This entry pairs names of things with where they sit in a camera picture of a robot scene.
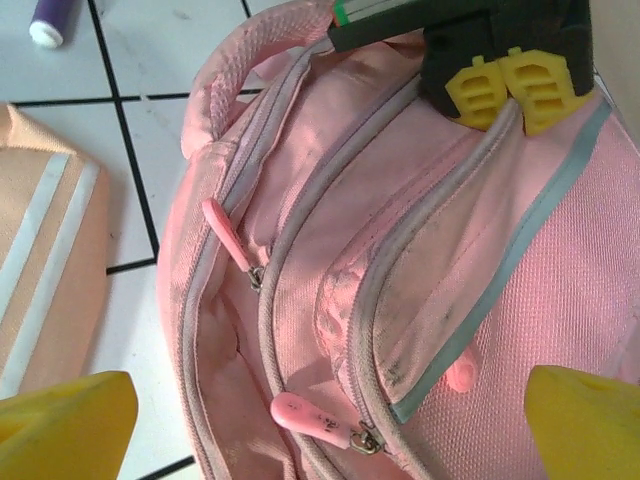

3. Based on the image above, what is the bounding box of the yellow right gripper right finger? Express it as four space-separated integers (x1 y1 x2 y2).
524 364 640 480

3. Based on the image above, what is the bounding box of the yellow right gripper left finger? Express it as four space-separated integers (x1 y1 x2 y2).
0 370 141 480

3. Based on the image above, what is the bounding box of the pink backpack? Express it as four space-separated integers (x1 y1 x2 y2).
154 0 640 480

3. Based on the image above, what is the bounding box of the peach striped pencil case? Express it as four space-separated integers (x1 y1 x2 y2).
0 102 111 401

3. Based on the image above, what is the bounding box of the purple marker pen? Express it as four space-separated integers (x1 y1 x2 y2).
28 0 79 50

